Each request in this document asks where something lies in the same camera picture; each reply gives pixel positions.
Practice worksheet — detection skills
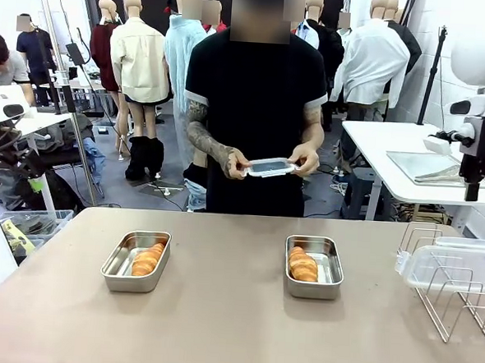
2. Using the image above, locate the person's left forearm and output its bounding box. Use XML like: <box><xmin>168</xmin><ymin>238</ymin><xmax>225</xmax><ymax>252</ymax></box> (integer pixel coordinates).
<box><xmin>299</xmin><ymin>117</ymin><xmax>327</xmax><ymax>154</ymax></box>

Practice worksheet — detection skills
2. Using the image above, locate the clear plastic container lid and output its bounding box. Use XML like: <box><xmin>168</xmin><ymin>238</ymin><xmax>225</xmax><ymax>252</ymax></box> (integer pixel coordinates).
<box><xmin>393</xmin><ymin>242</ymin><xmax>485</xmax><ymax>294</ymax></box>
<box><xmin>242</xmin><ymin>154</ymin><xmax>304</xmax><ymax>182</ymax></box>

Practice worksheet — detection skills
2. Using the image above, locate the mannequin in dark red dress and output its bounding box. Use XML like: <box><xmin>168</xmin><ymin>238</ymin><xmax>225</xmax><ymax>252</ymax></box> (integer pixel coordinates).
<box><xmin>82</xmin><ymin>0</ymin><xmax>134</xmax><ymax>155</ymax></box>

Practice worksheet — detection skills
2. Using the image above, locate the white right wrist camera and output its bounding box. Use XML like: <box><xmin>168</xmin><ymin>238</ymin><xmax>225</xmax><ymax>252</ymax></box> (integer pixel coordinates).
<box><xmin>422</xmin><ymin>127</ymin><xmax>476</xmax><ymax>159</ymax></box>

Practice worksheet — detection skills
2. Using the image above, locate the mannequin in black shirt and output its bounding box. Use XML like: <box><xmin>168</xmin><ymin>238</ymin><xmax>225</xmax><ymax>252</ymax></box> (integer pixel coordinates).
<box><xmin>384</xmin><ymin>0</ymin><xmax>426</xmax><ymax>78</ymax></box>

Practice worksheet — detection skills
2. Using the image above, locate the mannequin in cream jacket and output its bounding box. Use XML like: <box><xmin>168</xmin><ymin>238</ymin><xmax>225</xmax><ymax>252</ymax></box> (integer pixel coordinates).
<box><xmin>101</xmin><ymin>0</ymin><xmax>177</xmax><ymax>182</ymax></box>

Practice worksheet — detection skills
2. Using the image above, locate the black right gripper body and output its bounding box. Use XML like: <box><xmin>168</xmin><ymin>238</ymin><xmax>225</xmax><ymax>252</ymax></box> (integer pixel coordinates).
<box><xmin>458</xmin><ymin>114</ymin><xmax>485</xmax><ymax>186</ymax></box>

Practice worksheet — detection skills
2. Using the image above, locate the clear plastic storage bin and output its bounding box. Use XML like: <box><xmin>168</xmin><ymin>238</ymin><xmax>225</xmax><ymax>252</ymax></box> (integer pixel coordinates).
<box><xmin>0</xmin><ymin>204</ymin><xmax>75</xmax><ymax>269</ymax></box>

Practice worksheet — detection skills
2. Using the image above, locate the black stool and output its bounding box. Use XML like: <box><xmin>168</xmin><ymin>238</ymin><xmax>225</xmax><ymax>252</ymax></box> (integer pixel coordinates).
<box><xmin>339</xmin><ymin>166</ymin><xmax>382</xmax><ymax>222</ymax></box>

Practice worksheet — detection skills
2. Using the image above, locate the rectangular stainless steel container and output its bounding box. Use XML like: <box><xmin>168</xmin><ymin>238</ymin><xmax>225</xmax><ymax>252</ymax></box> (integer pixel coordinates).
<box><xmin>281</xmin><ymin>233</ymin><xmax>346</xmax><ymax>302</ymax></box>
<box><xmin>99</xmin><ymin>227</ymin><xmax>173</xmax><ymax>296</ymax></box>

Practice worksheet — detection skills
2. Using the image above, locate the person's right hand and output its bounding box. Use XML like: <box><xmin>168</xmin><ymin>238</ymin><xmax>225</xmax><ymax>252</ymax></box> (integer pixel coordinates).
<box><xmin>221</xmin><ymin>147</ymin><xmax>256</xmax><ymax>182</ymax></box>

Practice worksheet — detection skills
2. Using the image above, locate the person in grey t-shirt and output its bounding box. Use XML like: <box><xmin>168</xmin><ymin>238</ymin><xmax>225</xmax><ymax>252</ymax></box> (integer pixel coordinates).
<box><xmin>0</xmin><ymin>33</ymin><xmax>35</xmax><ymax>98</ymax></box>

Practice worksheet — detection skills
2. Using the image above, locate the person's tattooed right forearm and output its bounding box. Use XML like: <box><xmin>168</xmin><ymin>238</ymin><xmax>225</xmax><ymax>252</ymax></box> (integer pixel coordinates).
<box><xmin>183</xmin><ymin>119</ymin><xmax>237</xmax><ymax>166</ymax></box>

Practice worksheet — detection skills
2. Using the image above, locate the golden brown croissant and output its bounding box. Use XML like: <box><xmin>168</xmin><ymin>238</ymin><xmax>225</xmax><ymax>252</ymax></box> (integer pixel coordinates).
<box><xmin>131</xmin><ymin>241</ymin><xmax>166</xmax><ymax>278</ymax></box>
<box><xmin>286</xmin><ymin>246</ymin><xmax>321</xmax><ymax>283</ymax></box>

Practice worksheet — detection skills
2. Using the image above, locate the person in black t-shirt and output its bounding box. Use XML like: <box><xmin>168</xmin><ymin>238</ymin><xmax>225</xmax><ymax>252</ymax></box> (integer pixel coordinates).
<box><xmin>177</xmin><ymin>21</ymin><xmax>333</xmax><ymax>219</ymax></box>

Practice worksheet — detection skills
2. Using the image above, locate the person's left hand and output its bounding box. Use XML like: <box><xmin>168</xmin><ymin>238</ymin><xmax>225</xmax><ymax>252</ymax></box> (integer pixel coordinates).
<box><xmin>285</xmin><ymin>142</ymin><xmax>321</xmax><ymax>178</ymax></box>

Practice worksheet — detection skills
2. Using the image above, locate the mannequin in blue shirt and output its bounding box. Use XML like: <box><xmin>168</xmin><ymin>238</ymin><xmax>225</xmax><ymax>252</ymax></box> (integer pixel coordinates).
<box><xmin>294</xmin><ymin>20</ymin><xmax>321</xmax><ymax>49</ymax></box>

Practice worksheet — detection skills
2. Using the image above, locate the metal wire lid rack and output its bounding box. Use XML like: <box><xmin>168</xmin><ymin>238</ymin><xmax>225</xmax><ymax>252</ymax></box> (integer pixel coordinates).
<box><xmin>392</xmin><ymin>222</ymin><xmax>485</xmax><ymax>346</ymax></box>

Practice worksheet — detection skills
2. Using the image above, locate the mannequin in red jacket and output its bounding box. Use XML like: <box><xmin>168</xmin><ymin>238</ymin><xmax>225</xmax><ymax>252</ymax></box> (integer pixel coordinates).
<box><xmin>201</xmin><ymin>0</ymin><xmax>230</xmax><ymax>36</ymax></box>

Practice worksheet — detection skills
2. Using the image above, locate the mannequin in black jacket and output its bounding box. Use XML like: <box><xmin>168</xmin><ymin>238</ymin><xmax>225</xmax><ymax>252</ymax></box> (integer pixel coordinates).
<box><xmin>298</xmin><ymin>0</ymin><xmax>349</xmax><ymax>133</ymax></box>

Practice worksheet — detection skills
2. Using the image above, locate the mannequin in white shirt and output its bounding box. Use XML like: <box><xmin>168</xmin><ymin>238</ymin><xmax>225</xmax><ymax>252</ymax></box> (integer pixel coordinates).
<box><xmin>327</xmin><ymin>0</ymin><xmax>415</xmax><ymax>118</ymax></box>

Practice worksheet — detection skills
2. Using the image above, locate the black tripod stand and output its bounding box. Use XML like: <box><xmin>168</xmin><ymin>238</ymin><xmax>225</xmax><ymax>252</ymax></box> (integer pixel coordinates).
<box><xmin>416</xmin><ymin>23</ymin><xmax>449</xmax><ymax>127</ymax></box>

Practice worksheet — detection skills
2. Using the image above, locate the person in navy t-shirt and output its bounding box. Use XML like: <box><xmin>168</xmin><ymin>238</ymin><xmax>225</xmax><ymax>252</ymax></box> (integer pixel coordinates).
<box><xmin>11</xmin><ymin>12</ymin><xmax>59</xmax><ymax>108</ymax></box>

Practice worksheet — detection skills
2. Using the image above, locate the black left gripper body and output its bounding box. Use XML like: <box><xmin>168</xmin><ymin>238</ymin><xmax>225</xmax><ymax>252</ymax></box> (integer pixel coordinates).
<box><xmin>3</xmin><ymin>145</ymin><xmax>50</xmax><ymax>181</ymax></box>

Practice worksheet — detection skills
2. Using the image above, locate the mannequin in light blue fleece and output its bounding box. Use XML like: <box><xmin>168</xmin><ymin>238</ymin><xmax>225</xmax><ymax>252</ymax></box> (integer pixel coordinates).
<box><xmin>153</xmin><ymin>0</ymin><xmax>220</xmax><ymax>211</ymax></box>

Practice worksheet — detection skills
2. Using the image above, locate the slanted silver metal pole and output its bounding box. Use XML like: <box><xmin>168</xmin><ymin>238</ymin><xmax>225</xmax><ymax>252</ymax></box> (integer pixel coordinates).
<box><xmin>21</xmin><ymin>0</ymin><xmax>111</xmax><ymax>207</ymax></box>

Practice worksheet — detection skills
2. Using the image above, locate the white side table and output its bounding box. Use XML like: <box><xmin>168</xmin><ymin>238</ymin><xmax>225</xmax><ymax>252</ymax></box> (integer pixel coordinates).
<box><xmin>335</xmin><ymin>117</ymin><xmax>485</xmax><ymax>228</ymax></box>

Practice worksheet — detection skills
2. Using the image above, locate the black tripod with tablet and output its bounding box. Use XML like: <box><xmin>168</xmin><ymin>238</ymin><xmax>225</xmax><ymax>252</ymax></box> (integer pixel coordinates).
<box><xmin>26</xmin><ymin>22</ymin><xmax>89</xmax><ymax>117</ymax></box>

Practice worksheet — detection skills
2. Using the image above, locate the perforated metal baking tray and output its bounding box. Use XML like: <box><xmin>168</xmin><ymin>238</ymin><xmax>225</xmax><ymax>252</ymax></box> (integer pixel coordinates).
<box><xmin>384</xmin><ymin>150</ymin><xmax>485</xmax><ymax>190</ymax></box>

